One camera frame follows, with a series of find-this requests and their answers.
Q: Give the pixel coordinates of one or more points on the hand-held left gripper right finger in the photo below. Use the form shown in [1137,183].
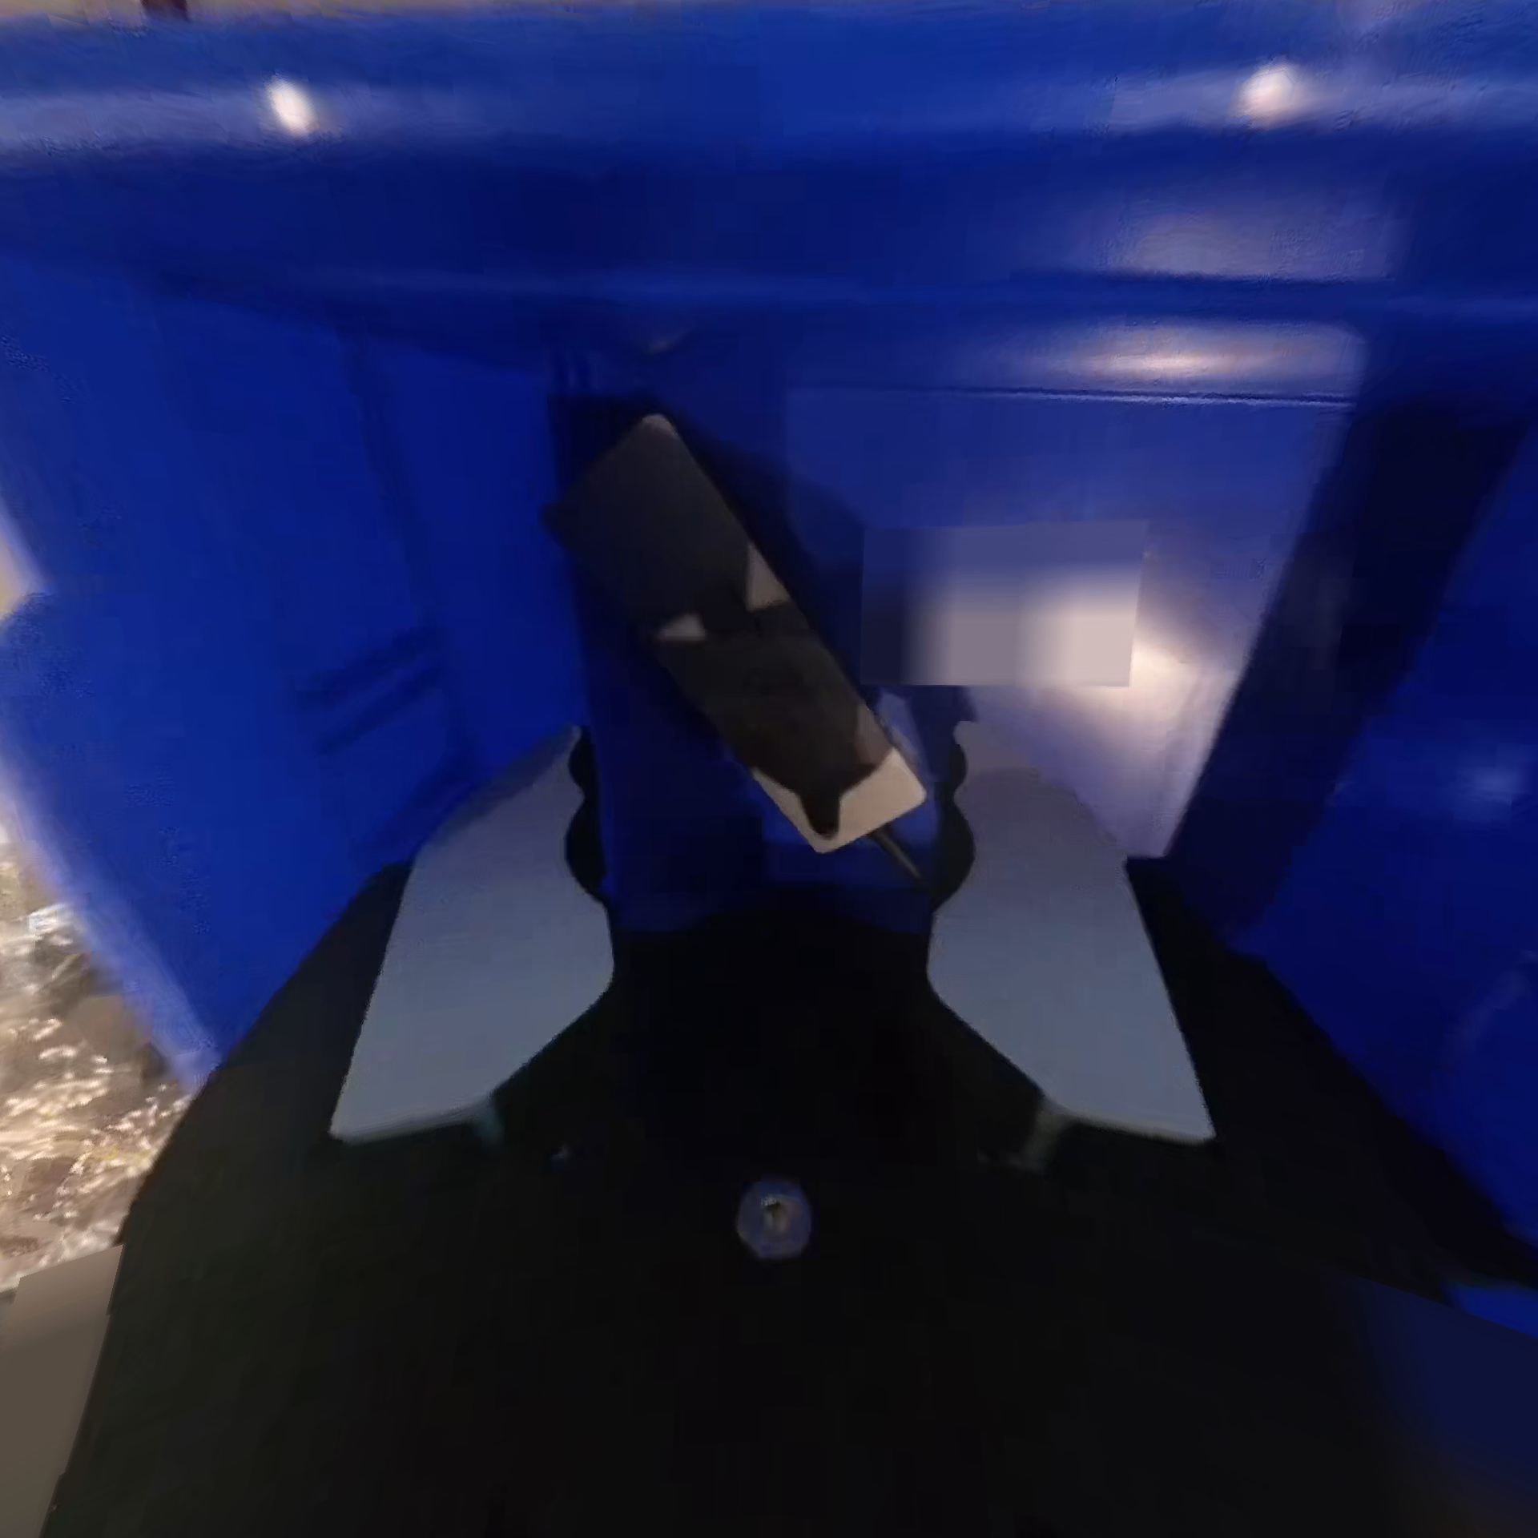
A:
[1056,961]

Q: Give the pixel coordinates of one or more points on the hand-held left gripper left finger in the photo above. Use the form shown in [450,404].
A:
[479,961]

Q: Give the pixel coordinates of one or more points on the black usb hub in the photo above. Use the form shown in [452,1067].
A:
[721,624]

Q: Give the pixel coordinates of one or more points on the blue plastic bin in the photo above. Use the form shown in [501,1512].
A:
[300,479]

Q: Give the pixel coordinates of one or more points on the shiny crinkled plastic sheet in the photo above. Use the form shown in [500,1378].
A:
[71,1056]

